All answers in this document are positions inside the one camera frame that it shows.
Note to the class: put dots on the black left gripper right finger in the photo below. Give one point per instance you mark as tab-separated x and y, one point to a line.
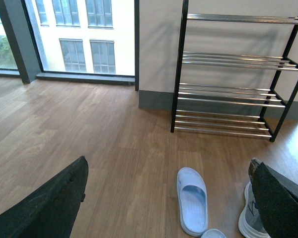
276	197

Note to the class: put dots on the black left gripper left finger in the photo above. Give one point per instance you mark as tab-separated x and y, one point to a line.
49	211

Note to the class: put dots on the grey knit sneaker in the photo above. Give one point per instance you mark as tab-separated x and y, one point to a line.
249	223

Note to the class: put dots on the light blue slipper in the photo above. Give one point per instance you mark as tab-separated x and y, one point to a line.
213	233
192	199

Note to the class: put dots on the black metal shoe rack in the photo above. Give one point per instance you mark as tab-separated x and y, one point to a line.
227	110

